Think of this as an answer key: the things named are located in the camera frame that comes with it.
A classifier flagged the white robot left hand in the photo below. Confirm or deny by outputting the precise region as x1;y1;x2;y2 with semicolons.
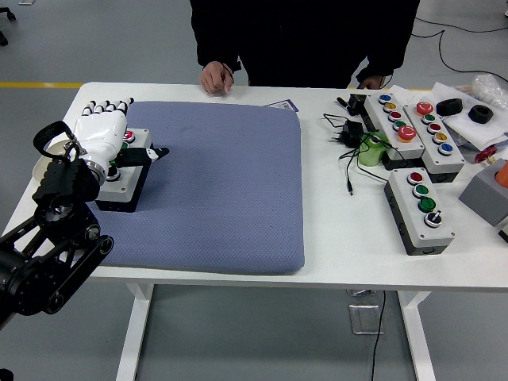
73;97;171;170

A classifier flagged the person's right hand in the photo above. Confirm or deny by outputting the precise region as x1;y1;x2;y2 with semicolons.
199;60;235;95

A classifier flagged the grey four-button control box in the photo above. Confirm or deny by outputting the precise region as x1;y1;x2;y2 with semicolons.
94;127;154;214
383;167;456;257

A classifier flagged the grey five-button control box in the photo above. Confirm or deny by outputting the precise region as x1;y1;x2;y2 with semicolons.
402;101;466;184
364;93;426;171

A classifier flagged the small black device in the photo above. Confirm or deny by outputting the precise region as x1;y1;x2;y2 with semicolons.
336;93;370;117

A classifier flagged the black power adapter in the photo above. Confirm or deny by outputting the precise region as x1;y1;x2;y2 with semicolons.
328;120;364;148

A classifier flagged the translucent shallow dish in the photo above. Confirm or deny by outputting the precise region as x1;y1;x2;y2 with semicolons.
32;134;79;184

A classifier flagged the green tape roll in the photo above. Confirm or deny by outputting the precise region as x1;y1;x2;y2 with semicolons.
358;132;392;167

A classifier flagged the purple and white card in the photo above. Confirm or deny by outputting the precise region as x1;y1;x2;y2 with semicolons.
264;98;297;112

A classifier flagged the person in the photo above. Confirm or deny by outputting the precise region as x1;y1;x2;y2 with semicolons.
189;0;421;89

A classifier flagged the white paper sheet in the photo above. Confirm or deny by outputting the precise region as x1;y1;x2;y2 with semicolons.
430;82;508;151

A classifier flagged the blue-grey padded mat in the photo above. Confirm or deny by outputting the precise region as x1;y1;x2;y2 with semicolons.
83;101;306;275

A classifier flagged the clear bubble wrap bag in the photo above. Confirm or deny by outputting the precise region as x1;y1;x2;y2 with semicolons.
470;74;508;112

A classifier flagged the black office chair base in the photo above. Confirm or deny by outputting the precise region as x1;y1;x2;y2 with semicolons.
0;7;17;47

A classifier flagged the red valve knob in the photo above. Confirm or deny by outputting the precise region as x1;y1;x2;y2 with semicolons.
475;144;499;164

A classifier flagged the grey block housing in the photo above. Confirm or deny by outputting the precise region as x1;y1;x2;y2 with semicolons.
459;158;508;228

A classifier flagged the white table leg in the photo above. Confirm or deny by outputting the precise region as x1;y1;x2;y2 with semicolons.
115;283;155;381
396;291;437;381

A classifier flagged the silver floor socket plate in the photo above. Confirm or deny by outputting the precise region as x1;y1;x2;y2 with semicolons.
348;303;385;336

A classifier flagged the black foam ring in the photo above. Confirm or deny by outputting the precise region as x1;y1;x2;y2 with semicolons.
435;98;464;117
468;105;495;124

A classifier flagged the black floor cable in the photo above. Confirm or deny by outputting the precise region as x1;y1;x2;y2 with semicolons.
410;15;508;87

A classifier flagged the black adapter cable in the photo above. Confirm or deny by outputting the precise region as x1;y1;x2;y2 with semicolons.
321;113;388;196

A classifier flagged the black hanging cable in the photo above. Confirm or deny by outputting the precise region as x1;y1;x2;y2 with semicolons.
371;291;388;381

